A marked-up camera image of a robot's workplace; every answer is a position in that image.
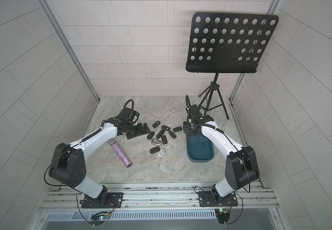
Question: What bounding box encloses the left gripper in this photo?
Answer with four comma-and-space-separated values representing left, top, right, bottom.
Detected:
126, 122, 152, 139

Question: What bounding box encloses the black chrome key fob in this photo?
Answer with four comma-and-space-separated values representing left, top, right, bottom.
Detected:
168, 130, 176, 139

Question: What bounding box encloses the teal storage tray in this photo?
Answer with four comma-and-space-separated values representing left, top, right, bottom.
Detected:
186, 134, 214, 163

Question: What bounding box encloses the black key fob bottom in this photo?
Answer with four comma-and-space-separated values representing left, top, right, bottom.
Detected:
150, 146, 161, 154

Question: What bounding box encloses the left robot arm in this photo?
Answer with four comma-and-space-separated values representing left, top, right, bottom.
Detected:
47, 117, 145, 203

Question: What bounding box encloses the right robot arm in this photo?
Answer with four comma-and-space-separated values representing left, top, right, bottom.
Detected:
183, 121, 260, 199

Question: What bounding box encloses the silver BMW key fob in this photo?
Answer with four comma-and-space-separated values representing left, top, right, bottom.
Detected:
151, 138, 163, 146

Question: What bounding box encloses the black VW key top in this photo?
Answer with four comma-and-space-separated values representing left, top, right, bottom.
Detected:
152, 121, 161, 128

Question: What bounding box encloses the white key fob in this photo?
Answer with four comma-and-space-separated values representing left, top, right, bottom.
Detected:
157, 149, 166, 157

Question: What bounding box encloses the purple glitter tube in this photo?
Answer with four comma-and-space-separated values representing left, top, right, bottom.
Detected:
108, 139, 132, 168

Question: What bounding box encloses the black music stand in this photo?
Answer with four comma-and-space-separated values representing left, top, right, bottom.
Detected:
185, 11, 280, 120

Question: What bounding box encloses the right circuit board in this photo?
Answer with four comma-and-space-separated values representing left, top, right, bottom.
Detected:
215, 208, 231, 225

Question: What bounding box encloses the circuit board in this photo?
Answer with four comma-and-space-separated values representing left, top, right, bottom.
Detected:
90, 211, 112, 226
215, 208, 231, 225

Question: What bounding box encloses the left circuit board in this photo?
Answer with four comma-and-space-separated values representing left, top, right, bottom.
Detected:
90, 211, 112, 226

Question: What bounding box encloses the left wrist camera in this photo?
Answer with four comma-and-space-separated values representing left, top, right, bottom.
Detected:
121, 107, 140, 124

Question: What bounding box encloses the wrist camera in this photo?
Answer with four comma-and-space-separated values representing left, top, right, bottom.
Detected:
187, 104, 203, 120
121, 107, 140, 124

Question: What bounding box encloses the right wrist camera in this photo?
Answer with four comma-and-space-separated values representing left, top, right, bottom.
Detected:
187, 104, 203, 120

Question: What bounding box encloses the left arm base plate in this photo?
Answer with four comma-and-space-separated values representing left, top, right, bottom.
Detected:
79, 193, 124, 209

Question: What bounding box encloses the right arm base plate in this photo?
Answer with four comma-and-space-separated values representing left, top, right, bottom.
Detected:
197, 191, 238, 207

